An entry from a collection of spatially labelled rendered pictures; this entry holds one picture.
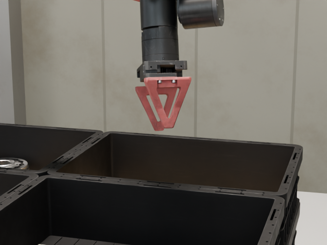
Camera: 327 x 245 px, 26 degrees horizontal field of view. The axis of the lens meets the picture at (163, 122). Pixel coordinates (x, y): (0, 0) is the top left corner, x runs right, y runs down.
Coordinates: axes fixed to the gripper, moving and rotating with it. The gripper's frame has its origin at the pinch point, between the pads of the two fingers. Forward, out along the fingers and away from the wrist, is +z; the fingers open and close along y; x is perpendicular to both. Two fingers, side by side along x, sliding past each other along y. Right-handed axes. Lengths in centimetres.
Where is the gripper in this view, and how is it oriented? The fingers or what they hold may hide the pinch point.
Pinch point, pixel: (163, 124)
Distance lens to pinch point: 108.9
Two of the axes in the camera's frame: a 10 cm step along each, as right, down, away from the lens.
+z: 0.4, 10.0, -0.4
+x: -9.9, 0.4, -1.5
